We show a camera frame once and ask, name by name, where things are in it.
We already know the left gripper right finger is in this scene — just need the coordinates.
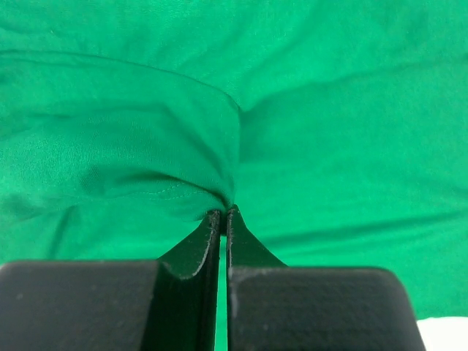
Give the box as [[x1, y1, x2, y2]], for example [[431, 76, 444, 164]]
[[227, 207, 425, 351]]

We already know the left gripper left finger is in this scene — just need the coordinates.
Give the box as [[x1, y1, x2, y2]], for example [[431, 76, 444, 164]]
[[1, 211, 222, 350]]

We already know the green t shirt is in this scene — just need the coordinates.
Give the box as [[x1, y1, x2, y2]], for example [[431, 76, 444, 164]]
[[1, 1, 467, 350]]

